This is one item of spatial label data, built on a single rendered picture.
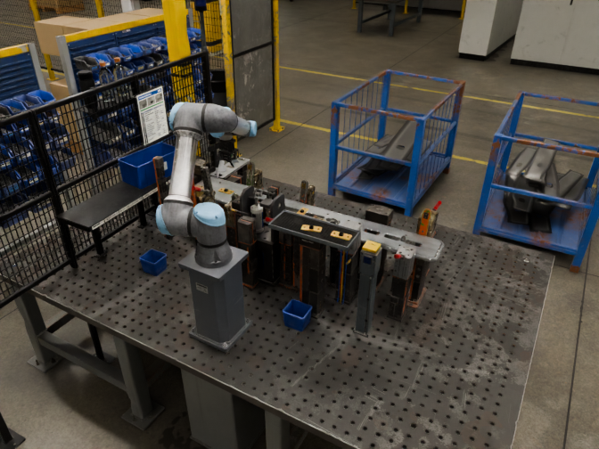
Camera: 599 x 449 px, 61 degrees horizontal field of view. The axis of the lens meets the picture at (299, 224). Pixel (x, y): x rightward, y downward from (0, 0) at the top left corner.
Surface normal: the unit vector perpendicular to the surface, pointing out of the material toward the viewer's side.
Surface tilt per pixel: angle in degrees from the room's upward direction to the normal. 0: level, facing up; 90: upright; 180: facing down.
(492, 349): 0
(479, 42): 90
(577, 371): 0
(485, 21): 90
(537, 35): 90
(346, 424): 0
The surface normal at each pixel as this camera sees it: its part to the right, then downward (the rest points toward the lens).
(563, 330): 0.00, -0.85
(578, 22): -0.48, 0.46
